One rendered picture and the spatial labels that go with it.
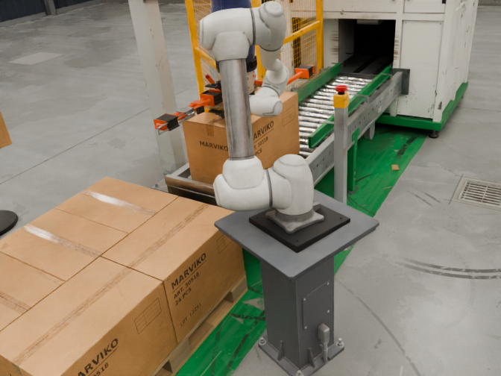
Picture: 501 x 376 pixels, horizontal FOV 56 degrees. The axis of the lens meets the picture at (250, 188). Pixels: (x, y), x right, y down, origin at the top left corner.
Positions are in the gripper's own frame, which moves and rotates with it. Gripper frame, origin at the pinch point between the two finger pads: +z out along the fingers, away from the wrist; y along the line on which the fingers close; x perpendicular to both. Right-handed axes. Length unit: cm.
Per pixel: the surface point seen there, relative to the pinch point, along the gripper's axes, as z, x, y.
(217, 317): -21, -45, 106
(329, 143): -36, 67, 48
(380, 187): -52, 125, 108
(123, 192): 51, -29, 54
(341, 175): -53, 46, 57
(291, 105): -21, 48, 18
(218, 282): -23, -41, 83
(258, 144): -20.8, 9.8, 26.7
